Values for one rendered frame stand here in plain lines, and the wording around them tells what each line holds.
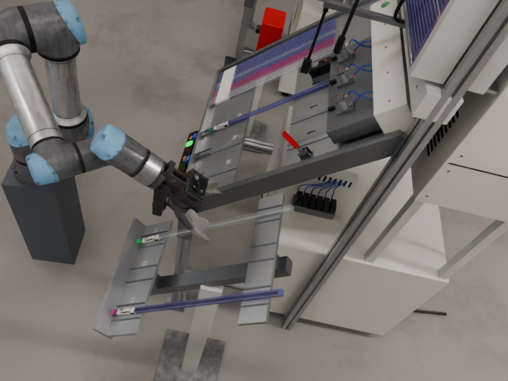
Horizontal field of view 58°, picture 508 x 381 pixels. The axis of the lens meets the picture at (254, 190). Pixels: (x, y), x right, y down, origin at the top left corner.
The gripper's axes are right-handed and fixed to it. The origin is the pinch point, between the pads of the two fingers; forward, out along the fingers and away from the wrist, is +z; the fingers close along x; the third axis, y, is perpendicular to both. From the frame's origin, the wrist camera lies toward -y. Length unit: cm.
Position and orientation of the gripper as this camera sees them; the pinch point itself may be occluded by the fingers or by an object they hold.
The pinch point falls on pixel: (214, 218)
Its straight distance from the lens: 117.7
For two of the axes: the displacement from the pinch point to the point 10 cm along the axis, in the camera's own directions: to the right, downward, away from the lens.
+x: 1.5, -7.8, 6.1
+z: 7.1, 5.1, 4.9
